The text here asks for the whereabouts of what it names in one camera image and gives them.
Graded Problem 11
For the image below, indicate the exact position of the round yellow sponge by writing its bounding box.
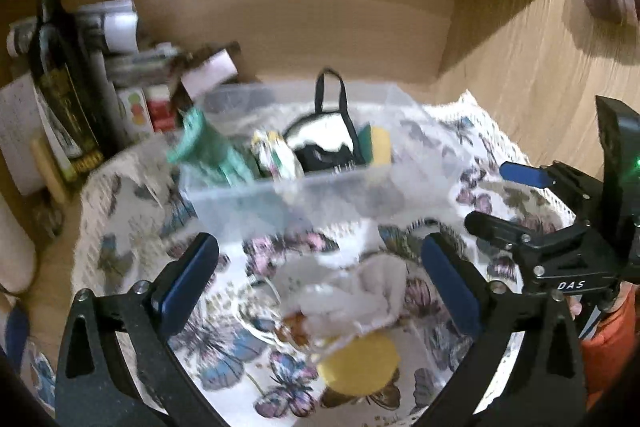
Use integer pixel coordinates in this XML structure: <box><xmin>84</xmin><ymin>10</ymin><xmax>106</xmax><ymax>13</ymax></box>
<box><xmin>319</xmin><ymin>333</ymin><xmax>402</xmax><ymax>396</ymax></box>

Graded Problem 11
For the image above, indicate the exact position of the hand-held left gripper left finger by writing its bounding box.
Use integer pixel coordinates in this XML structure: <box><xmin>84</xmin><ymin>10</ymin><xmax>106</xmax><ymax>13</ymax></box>
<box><xmin>54</xmin><ymin>233</ymin><xmax>222</xmax><ymax>427</ymax></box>

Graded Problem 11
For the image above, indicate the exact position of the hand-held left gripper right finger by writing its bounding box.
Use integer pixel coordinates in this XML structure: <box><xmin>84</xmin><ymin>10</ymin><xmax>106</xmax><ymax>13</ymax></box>
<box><xmin>414</xmin><ymin>232</ymin><xmax>587</xmax><ymax>427</ymax></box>

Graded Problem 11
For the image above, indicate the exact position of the black and white pouch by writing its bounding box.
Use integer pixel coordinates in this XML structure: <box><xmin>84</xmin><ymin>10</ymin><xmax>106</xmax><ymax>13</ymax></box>
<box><xmin>281</xmin><ymin>68</ymin><xmax>369</xmax><ymax>174</ymax></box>

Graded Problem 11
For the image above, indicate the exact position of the butterfly print tablecloth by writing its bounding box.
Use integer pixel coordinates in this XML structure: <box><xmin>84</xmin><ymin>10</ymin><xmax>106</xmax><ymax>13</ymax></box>
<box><xmin>71</xmin><ymin>89</ymin><xmax>585</xmax><ymax>427</ymax></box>

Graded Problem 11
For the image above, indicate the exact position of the white paper roll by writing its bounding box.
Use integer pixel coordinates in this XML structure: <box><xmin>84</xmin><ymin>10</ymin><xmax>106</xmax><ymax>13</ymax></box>
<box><xmin>75</xmin><ymin>0</ymin><xmax>139</xmax><ymax>56</ymax></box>

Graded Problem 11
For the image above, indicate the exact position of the green cloth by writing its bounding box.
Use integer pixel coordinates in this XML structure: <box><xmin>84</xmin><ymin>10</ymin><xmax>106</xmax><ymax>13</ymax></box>
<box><xmin>166</xmin><ymin>107</ymin><xmax>257</xmax><ymax>186</ymax></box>

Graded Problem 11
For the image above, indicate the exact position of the white paper sheet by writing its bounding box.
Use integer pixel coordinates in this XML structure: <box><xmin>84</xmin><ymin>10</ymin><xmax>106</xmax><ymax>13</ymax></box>
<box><xmin>0</xmin><ymin>76</ymin><xmax>57</xmax><ymax>196</ymax></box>

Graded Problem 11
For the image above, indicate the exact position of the clear plastic storage box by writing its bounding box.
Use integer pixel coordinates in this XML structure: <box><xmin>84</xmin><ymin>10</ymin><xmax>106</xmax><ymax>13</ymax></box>
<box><xmin>177</xmin><ymin>79</ymin><xmax>474</xmax><ymax>254</ymax></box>

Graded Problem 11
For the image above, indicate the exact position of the grey rolled paper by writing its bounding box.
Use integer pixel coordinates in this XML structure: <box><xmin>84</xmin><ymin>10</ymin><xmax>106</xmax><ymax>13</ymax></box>
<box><xmin>6</xmin><ymin>19</ymin><xmax>42</xmax><ymax>58</ymax></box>

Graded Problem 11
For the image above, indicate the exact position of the white cloth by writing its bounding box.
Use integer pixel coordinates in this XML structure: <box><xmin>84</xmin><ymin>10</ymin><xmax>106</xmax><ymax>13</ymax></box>
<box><xmin>272</xmin><ymin>252</ymin><xmax>409</xmax><ymax>354</ymax></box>

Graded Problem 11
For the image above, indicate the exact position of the white cylinder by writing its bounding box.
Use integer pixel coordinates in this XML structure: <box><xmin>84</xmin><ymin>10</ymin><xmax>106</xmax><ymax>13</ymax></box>
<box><xmin>0</xmin><ymin>197</ymin><xmax>39</xmax><ymax>294</ymax></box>

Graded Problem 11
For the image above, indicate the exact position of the wooden stick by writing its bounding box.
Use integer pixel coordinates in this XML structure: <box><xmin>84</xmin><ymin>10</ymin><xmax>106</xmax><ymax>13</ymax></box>
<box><xmin>30</xmin><ymin>138</ymin><xmax>69</xmax><ymax>206</ymax></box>

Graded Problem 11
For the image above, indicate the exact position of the person's right forearm orange sleeve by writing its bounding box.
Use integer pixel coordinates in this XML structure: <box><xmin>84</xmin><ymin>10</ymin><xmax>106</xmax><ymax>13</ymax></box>
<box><xmin>579</xmin><ymin>283</ymin><xmax>640</xmax><ymax>411</ymax></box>

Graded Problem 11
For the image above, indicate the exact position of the red and white box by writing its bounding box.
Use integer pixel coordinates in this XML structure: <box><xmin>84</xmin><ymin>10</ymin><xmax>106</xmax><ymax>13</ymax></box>
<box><xmin>145</xmin><ymin>84</ymin><xmax>177</xmax><ymax>132</ymax></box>

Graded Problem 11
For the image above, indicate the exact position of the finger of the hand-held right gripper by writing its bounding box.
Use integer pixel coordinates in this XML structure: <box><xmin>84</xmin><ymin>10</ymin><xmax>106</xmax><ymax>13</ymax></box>
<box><xmin>499</xmin><ymin>160</ymin><xmax>607</xmax><ymax>220</ymax></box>
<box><xmin>464</xmin><ymin>210</ymin><xmax>588</xmax><ymax>259</ymax></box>

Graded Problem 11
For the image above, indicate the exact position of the white box with coloured dots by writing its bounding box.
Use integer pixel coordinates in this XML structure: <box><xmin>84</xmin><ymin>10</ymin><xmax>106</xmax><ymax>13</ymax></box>
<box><xmin>116</xmin><ymin>87</ymin><xmax>152</xmax><ymax>141</ymax></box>

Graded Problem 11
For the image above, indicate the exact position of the stack of papers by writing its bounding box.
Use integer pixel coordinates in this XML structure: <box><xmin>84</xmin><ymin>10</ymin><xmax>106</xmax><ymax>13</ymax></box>
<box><xmin>104</xmin><ymin>43</ymin><xmax>187</xmax><ymax>88</ymax></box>

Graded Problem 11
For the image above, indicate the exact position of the white cardboard box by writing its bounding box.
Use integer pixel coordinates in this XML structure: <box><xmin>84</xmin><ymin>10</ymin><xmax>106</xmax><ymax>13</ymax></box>
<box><xmin>180</xmin><ymin>51</ymin><xmax>239</xmax><ymax>101</ymax></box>

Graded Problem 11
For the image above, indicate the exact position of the floral fabric pouch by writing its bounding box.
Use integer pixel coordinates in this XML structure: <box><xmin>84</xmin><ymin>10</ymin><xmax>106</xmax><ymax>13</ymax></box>
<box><xmin>251</xmin><ymin>129</ymin><xmax>306</xmax><ymax>181</ymax></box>

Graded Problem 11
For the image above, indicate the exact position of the green and yellow sponge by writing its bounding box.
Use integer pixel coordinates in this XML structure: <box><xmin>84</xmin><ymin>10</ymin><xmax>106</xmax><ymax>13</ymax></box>
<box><xmin>356</xmin><ymin>123</ymin><xmax>392</xmax><ymax>168</ymax></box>

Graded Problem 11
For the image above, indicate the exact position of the dark glass bottle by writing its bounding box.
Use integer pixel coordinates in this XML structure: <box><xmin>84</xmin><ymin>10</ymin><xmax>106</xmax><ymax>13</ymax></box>
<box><xmin>29</xmin><ymin>0</ymin><xmax>120</xmax><ymax>181</ymax></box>

